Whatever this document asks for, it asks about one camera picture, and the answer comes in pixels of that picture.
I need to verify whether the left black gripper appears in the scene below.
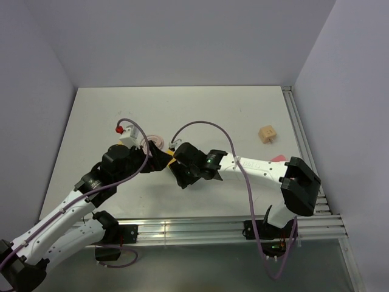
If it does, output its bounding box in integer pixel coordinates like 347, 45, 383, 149
114, 139, 172, 184

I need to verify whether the yellow cube socket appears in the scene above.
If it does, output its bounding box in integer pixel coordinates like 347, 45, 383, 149
166, 149, 176, 165

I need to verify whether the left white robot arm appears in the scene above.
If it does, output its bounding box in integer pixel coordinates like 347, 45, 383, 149
1, 142, 173, 291

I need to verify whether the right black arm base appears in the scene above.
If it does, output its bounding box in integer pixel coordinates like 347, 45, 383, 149
256, 219, 298, 260

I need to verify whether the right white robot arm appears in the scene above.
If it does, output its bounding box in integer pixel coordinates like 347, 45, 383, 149
169, 142, 321, 237

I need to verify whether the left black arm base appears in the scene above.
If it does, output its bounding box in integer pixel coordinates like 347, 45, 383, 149
94, 224, 139, 263

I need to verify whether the beige cube socket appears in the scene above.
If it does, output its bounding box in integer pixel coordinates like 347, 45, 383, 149
258, 125, 277, 144

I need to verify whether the pink triangular power strip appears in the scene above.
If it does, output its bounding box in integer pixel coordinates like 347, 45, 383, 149
271, 155, 287, 162

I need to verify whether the pink coiled cord with plug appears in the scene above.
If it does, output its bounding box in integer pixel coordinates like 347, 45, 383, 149
140, 133, 165, 150

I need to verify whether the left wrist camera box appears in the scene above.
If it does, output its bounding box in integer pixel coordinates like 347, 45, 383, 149
115, 123, 140, 149

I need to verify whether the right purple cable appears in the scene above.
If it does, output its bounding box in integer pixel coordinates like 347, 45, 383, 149
171, 120, 298, 280

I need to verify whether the purple cable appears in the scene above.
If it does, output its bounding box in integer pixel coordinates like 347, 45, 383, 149
0, 117, 151, 292
171, 120, 298, 280

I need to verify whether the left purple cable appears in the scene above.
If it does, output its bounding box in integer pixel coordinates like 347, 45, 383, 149
0, 117, 151, 292

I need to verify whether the aluminium rail frame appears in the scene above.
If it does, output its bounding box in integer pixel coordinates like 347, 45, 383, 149
18, 85, 365, 292

